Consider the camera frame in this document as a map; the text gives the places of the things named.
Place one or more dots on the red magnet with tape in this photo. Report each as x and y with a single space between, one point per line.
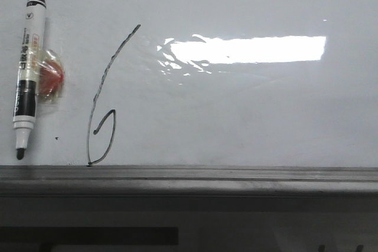
52 77

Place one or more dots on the black white whiteboard marker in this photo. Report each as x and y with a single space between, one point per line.
29 74

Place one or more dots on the white whiteboard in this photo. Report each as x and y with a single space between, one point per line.
201 82

